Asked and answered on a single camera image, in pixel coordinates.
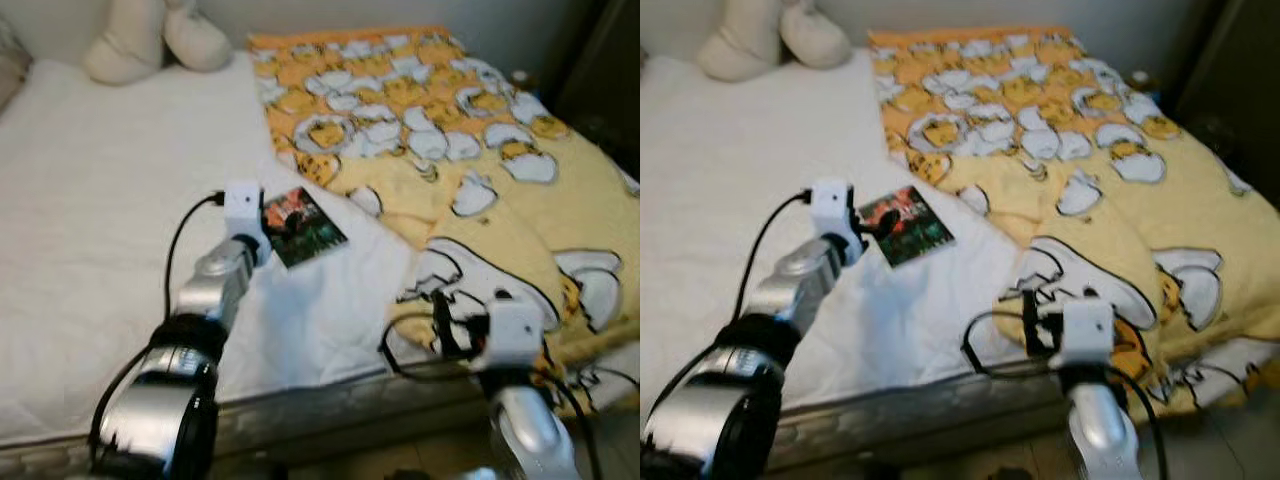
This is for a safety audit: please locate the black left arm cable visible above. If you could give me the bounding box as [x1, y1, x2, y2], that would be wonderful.
[162, 189, 228, 323]
[734, 189, 814, 321]

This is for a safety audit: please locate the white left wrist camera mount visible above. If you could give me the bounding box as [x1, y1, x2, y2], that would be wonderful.
[807, 177, 864, 267]
[221, 179, 274, 264]

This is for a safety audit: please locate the beige plush toy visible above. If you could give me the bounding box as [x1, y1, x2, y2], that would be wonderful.
[81, 0, 234, 87]
[694, 0, 854, 84]

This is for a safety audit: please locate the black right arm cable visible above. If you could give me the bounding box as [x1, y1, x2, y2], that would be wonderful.
[959, 309, 1172, 480]
[377, 309, 603, 480]

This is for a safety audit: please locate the grey paisley print duvet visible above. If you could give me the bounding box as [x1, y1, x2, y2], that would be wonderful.
[0, 18, 32, 113]

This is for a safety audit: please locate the dark paperback book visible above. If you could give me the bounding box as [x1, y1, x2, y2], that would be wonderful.
[261, 184, 350, 270]
[857, 184, 957, 270]

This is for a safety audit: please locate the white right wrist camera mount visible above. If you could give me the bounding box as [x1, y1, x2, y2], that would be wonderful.
[469, 294, 547, 374]
[1049, 297, 1117, 372]

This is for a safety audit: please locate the yellow cartoon egg blanket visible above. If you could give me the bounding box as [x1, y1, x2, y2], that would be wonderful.
[867, 24, 1280, 423]
[244, 24, 641, 413]

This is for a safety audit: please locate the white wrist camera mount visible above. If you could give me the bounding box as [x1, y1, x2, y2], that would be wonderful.
[807, 177, 864, 267]
[469, 294, 547, 374]
[221, 179, 274, 264]
[1049, 297, 1117, 372]

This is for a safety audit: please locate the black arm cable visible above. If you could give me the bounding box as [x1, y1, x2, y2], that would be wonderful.
[162, 189, 228, 323]
[377, 309, 603, 480]
[734, 189, 814, 321]
[959, 309, 1172, 480]

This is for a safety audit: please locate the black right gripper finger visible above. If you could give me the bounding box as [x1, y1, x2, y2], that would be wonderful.
[430, 289, 458, 358]
[1018, 289, 1042, 358]

